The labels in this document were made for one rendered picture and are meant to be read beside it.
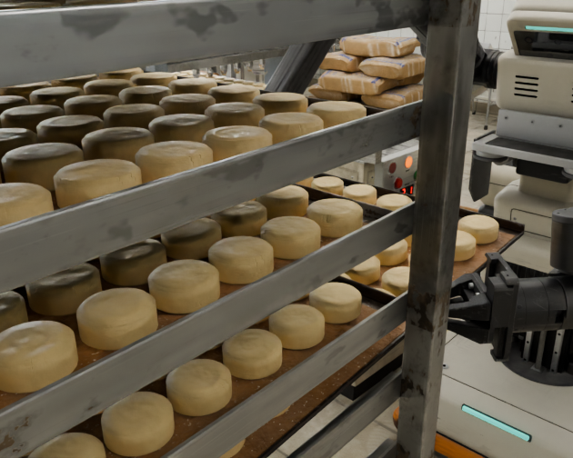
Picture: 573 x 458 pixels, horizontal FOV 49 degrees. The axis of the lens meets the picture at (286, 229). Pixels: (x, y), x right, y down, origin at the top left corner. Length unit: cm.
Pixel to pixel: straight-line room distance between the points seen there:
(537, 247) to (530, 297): 86
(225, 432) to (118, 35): 27
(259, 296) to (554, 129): 112
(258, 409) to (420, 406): 23
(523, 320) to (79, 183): 48
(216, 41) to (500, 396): 157
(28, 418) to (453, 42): 39
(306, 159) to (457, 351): 158
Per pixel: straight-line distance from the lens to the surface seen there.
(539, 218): 156
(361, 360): 62
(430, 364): 63
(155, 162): 40
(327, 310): 59
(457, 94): 53
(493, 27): 627
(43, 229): 31
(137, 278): 48
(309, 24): 41
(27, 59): 30
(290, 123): 48
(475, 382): 186
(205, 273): 45
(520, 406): 181
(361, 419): 61
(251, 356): 52
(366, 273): 72
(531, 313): 70
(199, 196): 36
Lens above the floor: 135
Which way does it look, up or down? 23 degrees down
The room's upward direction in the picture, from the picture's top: 1 degrees counter-clockwise
